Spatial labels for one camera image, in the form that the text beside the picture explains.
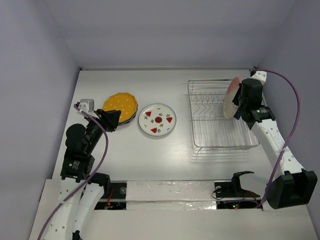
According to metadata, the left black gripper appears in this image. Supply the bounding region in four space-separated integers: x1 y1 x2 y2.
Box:
85 107 121 152

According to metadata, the pink dotted plate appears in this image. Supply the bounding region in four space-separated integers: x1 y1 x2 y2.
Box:
117 117 137 127

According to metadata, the yellow dotted plate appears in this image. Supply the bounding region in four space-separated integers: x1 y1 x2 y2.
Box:
102 92 138 122

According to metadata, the blue dotted plate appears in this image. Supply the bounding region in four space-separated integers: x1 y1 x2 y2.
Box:
118 108 138 126

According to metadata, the white plate red rim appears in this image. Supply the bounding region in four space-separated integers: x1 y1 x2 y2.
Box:
223 77 242 120

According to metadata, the white patterned plate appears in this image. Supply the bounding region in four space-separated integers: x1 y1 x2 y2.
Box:
138 103 177 137

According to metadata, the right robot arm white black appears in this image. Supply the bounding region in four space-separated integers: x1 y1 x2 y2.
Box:
227 77 318 209

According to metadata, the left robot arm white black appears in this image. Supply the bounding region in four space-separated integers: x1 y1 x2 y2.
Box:
37 106 121 240

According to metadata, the dark blue plate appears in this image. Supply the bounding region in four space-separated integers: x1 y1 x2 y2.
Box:
233 111 241 120

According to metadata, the clear drip tray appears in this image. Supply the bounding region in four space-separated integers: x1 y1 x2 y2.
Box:
191 116 260 164

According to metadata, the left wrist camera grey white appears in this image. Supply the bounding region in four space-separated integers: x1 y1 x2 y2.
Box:
75 98 95 114

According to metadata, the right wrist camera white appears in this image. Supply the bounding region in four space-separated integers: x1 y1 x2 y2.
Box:
250 70 267 85

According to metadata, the wire dish rack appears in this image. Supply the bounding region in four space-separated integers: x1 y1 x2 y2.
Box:
187 79 259 152

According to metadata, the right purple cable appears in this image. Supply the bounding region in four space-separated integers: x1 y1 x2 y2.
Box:
254 69 300 210

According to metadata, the purple cable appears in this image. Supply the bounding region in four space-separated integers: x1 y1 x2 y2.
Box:
254 69 300 210
37 104 111 240

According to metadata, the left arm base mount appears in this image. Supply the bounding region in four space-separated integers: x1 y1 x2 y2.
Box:
94 181 127 210

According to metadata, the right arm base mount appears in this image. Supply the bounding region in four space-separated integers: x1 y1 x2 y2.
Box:
211 171 262 210

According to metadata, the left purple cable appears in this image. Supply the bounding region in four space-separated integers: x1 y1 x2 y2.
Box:
37 104 111 240

